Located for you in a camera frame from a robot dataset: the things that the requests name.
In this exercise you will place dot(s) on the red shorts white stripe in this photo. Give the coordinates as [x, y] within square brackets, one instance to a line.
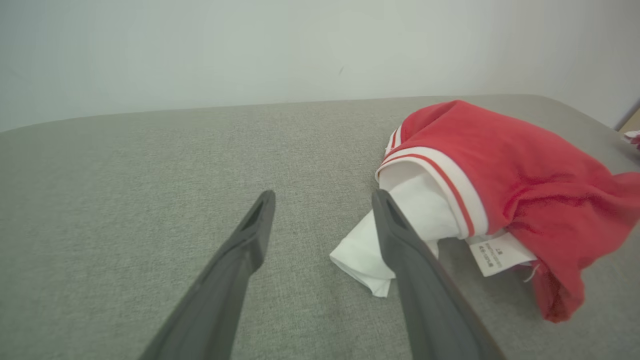
[634, 139]

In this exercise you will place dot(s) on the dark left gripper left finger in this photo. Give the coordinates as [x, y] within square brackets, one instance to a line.
[220, 290]

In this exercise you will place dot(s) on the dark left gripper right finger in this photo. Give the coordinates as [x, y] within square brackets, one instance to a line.
[430, 305]

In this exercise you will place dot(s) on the red white basketball jersey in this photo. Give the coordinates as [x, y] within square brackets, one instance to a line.
[525, 170]

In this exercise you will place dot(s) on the grey fabric sofa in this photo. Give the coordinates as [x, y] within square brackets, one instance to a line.
[125, 175]

